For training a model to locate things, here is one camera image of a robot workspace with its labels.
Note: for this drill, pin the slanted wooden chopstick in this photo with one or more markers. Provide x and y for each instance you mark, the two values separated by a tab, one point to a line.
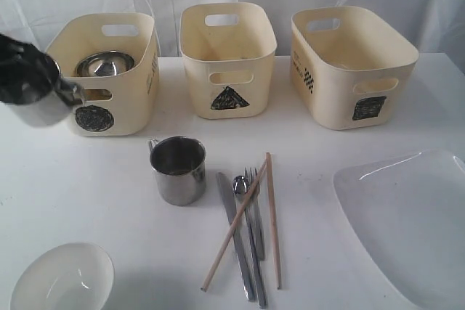
232	229

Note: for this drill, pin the steel spoon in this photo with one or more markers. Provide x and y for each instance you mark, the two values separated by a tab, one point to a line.
240	187

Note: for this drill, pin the steel mug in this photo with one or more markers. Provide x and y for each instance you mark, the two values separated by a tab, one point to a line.
33	87
179	166

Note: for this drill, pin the steel fork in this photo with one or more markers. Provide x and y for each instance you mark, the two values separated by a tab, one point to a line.
257	225

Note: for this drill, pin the steel bowl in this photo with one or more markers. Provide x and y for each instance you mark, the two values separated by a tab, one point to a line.
104	64

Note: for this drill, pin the white ceramic bowl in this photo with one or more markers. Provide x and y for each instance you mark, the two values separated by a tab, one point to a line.
75	275

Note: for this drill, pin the cream bin with triangle mark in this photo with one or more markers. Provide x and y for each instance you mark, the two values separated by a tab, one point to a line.
228	52

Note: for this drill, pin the cream bin with circle mark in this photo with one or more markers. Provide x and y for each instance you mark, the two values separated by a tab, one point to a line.
116	104

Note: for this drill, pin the cream bin with square mark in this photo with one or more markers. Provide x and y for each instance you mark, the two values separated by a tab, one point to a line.
349	66

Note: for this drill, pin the white square plate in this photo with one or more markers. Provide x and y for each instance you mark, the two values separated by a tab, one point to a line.
408	214

